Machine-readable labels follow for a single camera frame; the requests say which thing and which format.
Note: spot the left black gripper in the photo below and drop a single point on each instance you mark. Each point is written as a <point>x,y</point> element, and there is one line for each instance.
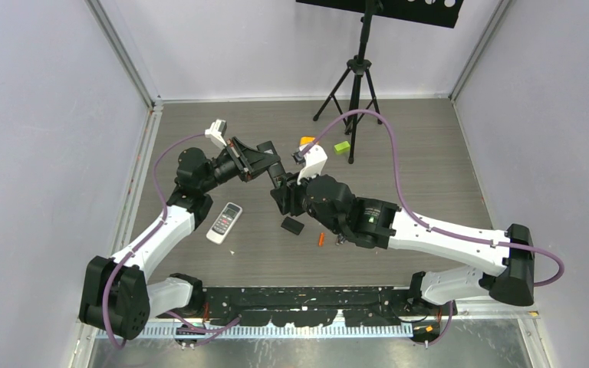
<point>248,162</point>

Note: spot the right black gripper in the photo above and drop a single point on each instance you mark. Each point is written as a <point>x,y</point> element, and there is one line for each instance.
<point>287,195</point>

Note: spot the black battery cover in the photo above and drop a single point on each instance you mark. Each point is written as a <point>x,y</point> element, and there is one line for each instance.
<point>291,225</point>

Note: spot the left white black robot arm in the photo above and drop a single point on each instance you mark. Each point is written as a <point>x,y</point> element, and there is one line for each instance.
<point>116,297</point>

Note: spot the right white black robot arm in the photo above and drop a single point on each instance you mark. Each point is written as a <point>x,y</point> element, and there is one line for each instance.
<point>493,262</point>

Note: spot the white remote control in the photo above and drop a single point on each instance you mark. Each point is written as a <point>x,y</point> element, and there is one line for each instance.
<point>224,223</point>

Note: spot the orange yellow plastic object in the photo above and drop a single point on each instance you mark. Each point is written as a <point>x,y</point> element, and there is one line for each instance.
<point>306,140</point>

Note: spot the green block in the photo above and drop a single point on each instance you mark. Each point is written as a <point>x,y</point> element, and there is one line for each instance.
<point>341,148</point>

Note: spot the black tripod stand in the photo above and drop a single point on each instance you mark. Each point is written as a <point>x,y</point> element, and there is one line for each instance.
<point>358,65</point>

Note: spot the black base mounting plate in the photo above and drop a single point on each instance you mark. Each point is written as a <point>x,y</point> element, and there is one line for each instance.
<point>311,306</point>

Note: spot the black perforated panel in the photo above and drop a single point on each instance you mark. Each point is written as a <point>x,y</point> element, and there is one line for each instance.
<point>438,13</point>

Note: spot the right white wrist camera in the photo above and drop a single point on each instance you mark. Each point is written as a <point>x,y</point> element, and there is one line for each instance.
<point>312,158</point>

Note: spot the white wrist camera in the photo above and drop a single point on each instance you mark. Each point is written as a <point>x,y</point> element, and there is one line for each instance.
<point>312,158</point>
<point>215,133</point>

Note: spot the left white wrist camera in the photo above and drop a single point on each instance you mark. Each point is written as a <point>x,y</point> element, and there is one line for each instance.
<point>215,133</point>

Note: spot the aluminium frame rail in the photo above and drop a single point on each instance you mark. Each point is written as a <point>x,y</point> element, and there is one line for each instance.
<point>337,328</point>

